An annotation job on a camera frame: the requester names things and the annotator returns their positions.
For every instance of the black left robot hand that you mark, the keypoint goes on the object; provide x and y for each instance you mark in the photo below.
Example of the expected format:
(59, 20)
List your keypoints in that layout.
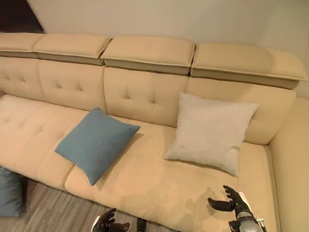
(108, 223)

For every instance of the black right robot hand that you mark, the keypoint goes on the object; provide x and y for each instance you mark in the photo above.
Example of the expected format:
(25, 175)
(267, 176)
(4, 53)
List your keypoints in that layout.
(227, 206)

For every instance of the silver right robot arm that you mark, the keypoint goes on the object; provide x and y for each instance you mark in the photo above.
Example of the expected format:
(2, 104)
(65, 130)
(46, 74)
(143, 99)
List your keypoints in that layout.
(246, 222)

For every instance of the black sofa leg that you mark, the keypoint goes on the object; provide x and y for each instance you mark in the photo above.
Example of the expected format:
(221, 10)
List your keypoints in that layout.
(141, 224)

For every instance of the beige leather sofa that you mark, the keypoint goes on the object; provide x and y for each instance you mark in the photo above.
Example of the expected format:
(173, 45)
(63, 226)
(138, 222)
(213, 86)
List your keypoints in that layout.
(149, 154)

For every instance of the beige sofa headrest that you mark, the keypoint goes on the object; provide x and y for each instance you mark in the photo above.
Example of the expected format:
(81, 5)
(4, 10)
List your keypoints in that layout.
(241, 60)
(147, 52)
(70, 44)
(14, 43)

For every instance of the grey striped rug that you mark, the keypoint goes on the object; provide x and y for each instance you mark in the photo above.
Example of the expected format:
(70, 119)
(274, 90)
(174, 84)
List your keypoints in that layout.
(60, 212)

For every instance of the off-white square cushion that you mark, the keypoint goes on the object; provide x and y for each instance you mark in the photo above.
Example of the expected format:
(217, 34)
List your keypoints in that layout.
(212, 133)

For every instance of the blue square cushion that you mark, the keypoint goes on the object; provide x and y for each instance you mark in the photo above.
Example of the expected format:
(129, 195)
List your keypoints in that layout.
(8, 193)
(96, 145)

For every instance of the dark brown wooden panel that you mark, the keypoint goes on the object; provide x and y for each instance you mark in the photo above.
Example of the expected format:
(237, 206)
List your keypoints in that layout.
(18, 14)

